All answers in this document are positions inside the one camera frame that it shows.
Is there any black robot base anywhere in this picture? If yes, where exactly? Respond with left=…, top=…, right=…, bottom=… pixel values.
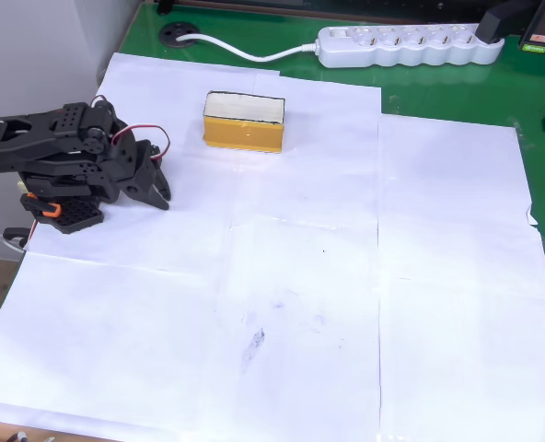
left=17, top=174, right=106, bottom=236

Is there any yellow rectangular box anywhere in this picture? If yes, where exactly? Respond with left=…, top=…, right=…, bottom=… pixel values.
left=202, top=90, right=286, bottom=156

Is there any orange black clamp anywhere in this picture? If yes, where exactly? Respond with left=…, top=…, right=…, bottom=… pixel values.
left=20, top=192, right=63, bottom=218

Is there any white paper table cover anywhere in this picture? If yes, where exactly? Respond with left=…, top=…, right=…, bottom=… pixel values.
left=0, top=52, right=545, bottom=442

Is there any white power strip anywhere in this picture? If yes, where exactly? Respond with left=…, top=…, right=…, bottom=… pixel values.
left=317, top=23, right=506, bottom=69

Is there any green desk mat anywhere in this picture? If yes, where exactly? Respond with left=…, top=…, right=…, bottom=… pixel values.
left=118, top=0, right=545, bottom=351

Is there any black power adapter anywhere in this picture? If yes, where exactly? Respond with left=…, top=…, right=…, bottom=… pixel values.
left=476, top=0, right=539, bottom=46

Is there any red white servo wire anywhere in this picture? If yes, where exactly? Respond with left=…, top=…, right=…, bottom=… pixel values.
left=90, top=94, right=171, bottom=162

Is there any black cable grommet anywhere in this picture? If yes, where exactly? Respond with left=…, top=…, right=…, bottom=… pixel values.
left=158, top=21, right=201, bottom=50

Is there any white power cable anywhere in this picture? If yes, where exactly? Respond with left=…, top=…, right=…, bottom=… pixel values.
left=175, top=32, right=322, bottom=64

